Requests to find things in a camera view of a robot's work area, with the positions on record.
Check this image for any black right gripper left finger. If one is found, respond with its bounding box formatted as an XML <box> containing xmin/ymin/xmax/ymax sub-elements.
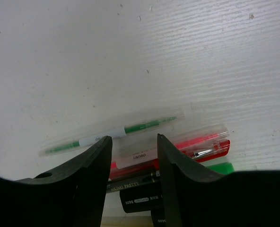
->
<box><xmin>0</xmin><ymin>136</ymin><xmax>113</xmax><ymax>227</ymax></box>

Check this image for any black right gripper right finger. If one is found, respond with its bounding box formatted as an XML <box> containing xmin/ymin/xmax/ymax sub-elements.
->
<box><xmin>157</xmin><ymin>134</ymin><xmax>280</xmax><ymax>227</ymax></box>

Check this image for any black mechanical pencil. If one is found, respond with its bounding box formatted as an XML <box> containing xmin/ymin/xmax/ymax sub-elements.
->
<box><xmin>106</xmin><ymin>171</ymin><xmax>160</xmax><ymax>193</ymax></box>

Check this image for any red gel pen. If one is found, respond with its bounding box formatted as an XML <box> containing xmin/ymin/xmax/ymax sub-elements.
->
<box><xmin>109</xmin><ymin>140</ymin><xmax>230</xmax><ymax>181</ymax></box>

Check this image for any green refill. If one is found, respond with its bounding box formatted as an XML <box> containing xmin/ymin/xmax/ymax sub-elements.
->
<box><xmin>38</xmin><ymin>109</ymin><xmax>185</xmax><ymax>157</ymax></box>

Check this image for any pink refill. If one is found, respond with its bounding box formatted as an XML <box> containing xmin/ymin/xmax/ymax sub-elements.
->
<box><xmin>110</xmin><ymin>124</ymin><xmax>230</xmax><ymax>180</ymax></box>

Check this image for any black marker green cap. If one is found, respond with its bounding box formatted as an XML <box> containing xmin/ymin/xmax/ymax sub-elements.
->
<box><xmin>119</xmin><ymin>161</ymin><xmax>236</xmax><ymax>213</ymax></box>

